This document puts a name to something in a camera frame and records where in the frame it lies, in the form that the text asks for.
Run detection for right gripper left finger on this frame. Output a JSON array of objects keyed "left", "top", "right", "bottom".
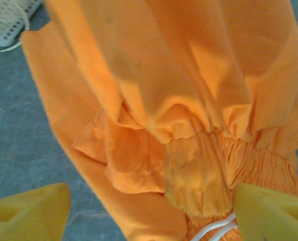
[{"left": 0, "top": 182, "right": 71, "bottom": 241}]

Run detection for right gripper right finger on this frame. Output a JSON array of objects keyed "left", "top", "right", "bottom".
[{"left": 233, "top": 182, "right": 298, "bottom": 241}]

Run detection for light orange shorts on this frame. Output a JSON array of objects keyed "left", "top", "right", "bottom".
[{"left": 20, "top": 0, "right": 298, "bottom": 241}]

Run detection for white plastic mesh basket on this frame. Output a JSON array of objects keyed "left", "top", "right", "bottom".
[{"left": 0, "top": 0, "right": 43, "bottom": 47}]

